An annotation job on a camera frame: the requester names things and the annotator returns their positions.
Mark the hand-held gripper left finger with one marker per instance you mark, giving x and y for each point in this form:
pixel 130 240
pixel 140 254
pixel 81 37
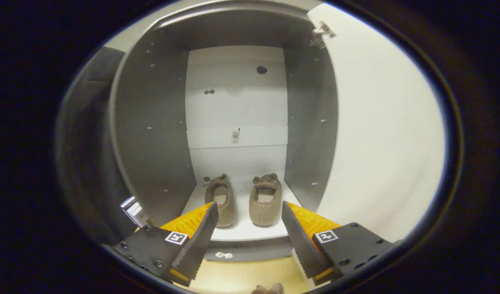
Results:
pixel 201 241

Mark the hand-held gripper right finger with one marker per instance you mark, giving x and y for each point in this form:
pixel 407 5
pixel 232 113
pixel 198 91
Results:
pixel 301 241

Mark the grey shoe cabinet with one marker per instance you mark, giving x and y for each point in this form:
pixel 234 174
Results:
pixel 152 122

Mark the white shoe cabinet door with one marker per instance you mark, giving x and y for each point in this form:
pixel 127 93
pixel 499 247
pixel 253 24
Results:
pixel 388 130

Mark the metal door hinge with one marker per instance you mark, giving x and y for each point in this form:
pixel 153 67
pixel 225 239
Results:
pixel 321 34

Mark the white and blue book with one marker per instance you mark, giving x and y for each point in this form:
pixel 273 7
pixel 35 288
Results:
pixel 133 210

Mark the black backdrop cloth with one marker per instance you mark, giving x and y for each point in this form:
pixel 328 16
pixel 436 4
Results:
pixel 86 143

